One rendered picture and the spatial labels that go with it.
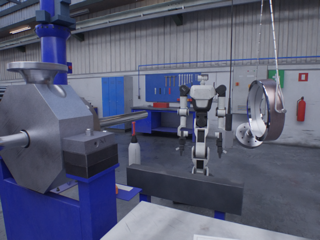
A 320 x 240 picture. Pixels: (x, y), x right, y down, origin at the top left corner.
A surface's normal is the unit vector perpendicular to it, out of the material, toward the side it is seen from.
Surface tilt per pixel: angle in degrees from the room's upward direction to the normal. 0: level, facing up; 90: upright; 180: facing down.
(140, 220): 0
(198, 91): 90
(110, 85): 90
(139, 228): 0
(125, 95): 90
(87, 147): 90
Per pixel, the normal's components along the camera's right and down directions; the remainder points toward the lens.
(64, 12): 0.80, 0.08
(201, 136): -0.23, -0.04
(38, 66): 0.50, 0.11
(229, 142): 0.15, 0.13
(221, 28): -0.44, 0.12
